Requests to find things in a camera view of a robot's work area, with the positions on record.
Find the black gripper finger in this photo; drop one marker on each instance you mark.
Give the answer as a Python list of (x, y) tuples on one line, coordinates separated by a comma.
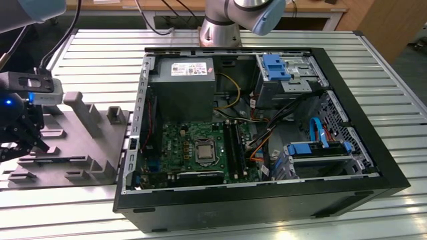
[(37, 125), (9, 147)]

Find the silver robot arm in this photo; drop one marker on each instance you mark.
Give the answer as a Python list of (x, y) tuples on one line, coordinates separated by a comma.
[(220, 27)]

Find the grey parts rack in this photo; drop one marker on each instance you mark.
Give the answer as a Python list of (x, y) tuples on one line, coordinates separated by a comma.
[(82, 147)]

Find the white four pin socket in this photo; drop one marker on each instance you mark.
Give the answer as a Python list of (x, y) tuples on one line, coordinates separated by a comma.
[(182, 132)]

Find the grey power supply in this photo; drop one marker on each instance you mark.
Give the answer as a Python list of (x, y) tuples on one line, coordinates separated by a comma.
[(180, 100)]

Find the green motherboard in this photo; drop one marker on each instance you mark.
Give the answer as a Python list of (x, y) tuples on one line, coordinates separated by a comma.
[(176, 160)]

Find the silver CPU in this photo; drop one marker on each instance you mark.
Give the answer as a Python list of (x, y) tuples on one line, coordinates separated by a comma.
[(204, 152)]

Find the black graphics card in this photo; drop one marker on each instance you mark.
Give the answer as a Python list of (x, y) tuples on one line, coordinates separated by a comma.
[(200, 176)]

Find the white board connector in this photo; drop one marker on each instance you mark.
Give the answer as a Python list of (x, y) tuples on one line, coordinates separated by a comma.
[(249, 144)]

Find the black PC case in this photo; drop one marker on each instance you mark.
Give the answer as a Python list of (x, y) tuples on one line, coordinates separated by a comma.
[(233, 212)]

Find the blue drive latch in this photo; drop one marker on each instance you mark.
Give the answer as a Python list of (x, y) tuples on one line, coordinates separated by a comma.
[(273, 61)]

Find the grey drive cage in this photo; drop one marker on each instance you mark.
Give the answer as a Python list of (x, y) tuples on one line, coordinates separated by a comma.
[(300, 86)]

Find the hard disk in blue carrier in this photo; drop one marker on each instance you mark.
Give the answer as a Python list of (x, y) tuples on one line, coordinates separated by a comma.
[(327, 150)]

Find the wooden desk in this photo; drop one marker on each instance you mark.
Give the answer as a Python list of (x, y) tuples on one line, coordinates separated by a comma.
[(320, 8)]

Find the wooden cabinet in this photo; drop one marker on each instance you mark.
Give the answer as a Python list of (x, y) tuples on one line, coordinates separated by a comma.
[(383, 25)]

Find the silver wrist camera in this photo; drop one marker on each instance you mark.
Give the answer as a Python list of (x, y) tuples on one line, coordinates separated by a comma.
[(48, 96)]

